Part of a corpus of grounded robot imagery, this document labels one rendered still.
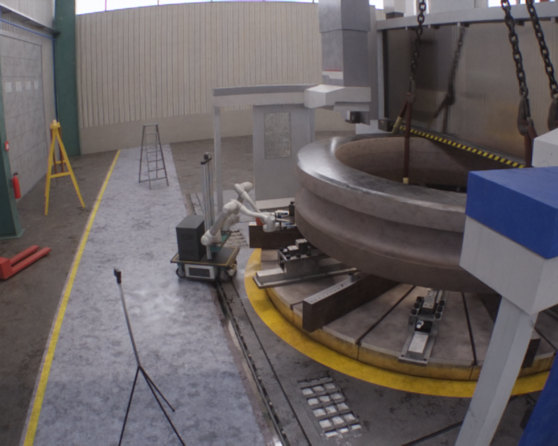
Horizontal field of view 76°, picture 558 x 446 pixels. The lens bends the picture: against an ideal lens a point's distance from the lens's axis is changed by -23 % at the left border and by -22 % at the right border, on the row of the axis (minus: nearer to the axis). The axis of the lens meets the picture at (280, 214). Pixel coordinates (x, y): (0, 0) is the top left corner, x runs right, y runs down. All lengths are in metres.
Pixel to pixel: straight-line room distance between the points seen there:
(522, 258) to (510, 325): 0.27
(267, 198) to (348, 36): 4.03
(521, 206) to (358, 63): 7.51
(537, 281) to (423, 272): 3.26
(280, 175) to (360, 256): 5.16
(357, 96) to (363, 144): 1.21
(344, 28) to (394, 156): 2.71
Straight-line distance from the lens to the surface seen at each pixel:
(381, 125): 10.04
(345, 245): 5.05
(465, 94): 7.72
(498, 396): 1.85
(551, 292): 1.57
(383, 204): 4.58
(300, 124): 9.72
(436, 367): 4.70
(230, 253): 6.80
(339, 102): 8.61
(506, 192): 1.52
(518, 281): 1.54
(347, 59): 8.67
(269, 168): 9.68
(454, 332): 5.03
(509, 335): 1.66
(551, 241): 1.40
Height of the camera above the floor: 3.04
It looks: 19 degrees down
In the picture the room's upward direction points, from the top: 1 degrees counter-clockwise
